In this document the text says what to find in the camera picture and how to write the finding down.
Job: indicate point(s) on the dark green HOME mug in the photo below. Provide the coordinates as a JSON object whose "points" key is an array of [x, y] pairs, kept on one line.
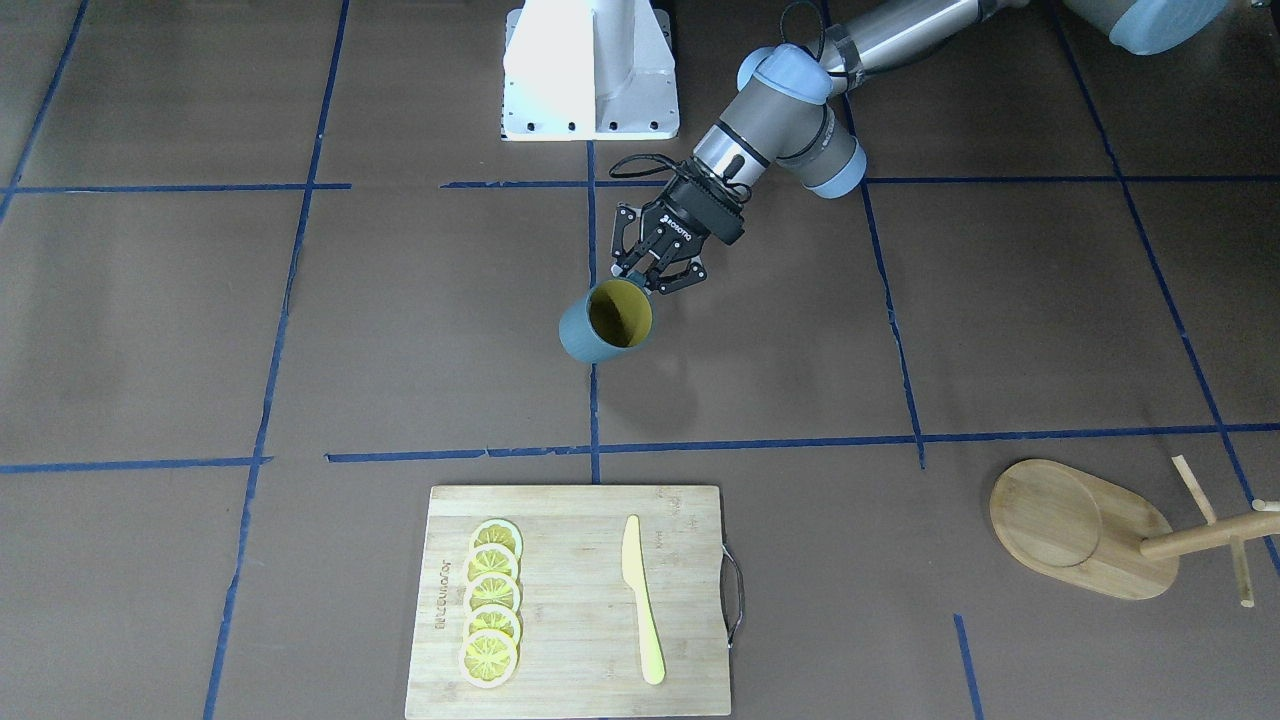
{"points": [[614, 317]]}

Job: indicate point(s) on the yellow plastic knife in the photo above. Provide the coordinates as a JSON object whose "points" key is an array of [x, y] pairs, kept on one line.
{"points": [[652, 662]]}

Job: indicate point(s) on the bamboo cutting board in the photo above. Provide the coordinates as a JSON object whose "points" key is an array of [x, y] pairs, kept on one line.
{"points": [[578, 653]]}

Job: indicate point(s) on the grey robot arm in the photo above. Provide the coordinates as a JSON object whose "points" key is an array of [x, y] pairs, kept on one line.
{"points": [[782, 117]]}

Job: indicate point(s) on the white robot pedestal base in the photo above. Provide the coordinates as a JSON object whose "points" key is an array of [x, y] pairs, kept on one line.
{"points": [[577, 71]]}

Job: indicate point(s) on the wooden cup storage rack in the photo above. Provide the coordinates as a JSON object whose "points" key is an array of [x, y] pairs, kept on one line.
{"points": [[1086, 531]]}

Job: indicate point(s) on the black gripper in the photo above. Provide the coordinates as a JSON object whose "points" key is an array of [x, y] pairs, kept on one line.
{"points": [[692, 217]]}

